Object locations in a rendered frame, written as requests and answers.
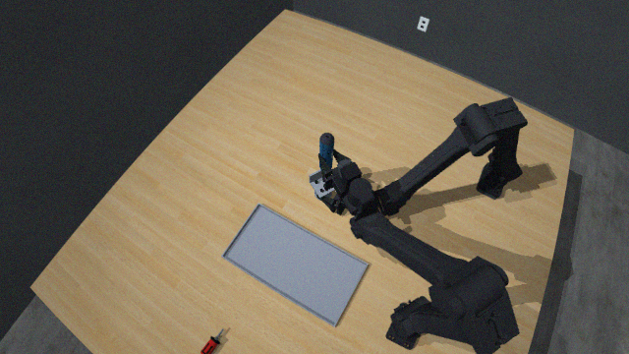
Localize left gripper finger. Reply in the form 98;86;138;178
318;154;330;182
333;149;351;164

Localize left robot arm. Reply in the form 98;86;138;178
331;158;520;354

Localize red screwdriver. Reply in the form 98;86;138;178
200;329;223;354

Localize dark grey cylinder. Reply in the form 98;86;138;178
314;191;332;200

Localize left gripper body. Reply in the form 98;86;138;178
323;167;348;200

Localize blue electric screwdriver barrel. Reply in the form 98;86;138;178
319;133;334;169

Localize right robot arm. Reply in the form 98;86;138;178
372;97;528;216

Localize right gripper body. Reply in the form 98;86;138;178
330;194;345;215

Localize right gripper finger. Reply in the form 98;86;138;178
320;197;335;212

